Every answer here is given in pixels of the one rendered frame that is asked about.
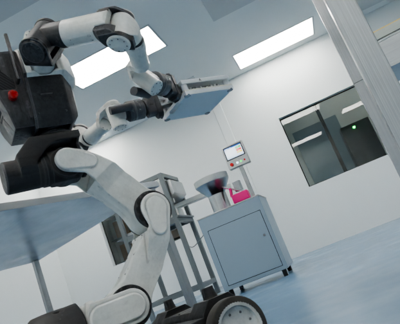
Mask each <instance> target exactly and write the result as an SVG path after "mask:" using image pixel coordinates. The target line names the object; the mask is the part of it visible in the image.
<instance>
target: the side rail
mask: <svg viewBox="0 0 400 324"><path fill-rule="evenodd" d="M398 30H400V19H399V20H397V21H395V22H393V23H391V24H389V25H388V26H385V27H384V28H382V29H380V30H378V31H375V32H374V35H375V37H376V39H377V41H379V40H381V39H383V38H385V37H386V36H388V35H390V34H392V33H394V32H396V31H398Z"/></svg>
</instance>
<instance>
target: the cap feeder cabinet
mask: <svg viewBox="0 0 400 324"><path fill-rule="evenodd" d="M197 221H198V223H199V226H200V228H201V231H202V234H203V237H204V238H205V242H206V245H207V246H208V250H209V252H210V255H211V257H212V260H213V262H214V265H215V268H216V270H217V273H218V275H219V278H220V281H221V283H222V286H223V289H224V291H225V292H226V291H229V292H230V293H232V294H234V295H235V292H234V290H233V289H234V288H236V287H239V288H240V290H241V289H243V288H244V286H243V285H244V284H248V283H250V282H253V281H255V280H258V279H260V278H263V277H265V276H268V275H271V274H273V273H276V272H279V271H282V273H283V275H284V276H287V275H289V274H288V272H287V270H288V271H291V270H292V267H291V264H292V263H293V261H292V259H291V256H290V254H289V251H288V250H287V247H286V244H285V242H284V239H283V238H282V235H281V233H280V230H279V228H278V226H277V223H276V221H275V218H274V216H273V214H272V212H271V209H270V207H269V204H268V202H267V200H266V197H264V196H262V195H259V194H257V195H254V196H253V197H250V198H248V199H245V200H243V201H241V202H238V203H236V204H233V205H231V206H229V207H227V208H224V209H222V210H219V211H217V212H215V213H212V214H210V215H207V216H206V217H203V218H200V219H198V220H197Z"/></svg>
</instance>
